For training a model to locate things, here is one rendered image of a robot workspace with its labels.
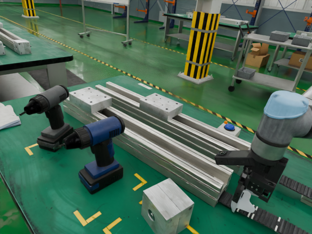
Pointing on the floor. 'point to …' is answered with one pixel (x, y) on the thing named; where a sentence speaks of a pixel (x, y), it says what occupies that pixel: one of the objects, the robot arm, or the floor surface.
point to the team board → (105, 30)
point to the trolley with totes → (276, 83)
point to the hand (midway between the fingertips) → (235, 201)
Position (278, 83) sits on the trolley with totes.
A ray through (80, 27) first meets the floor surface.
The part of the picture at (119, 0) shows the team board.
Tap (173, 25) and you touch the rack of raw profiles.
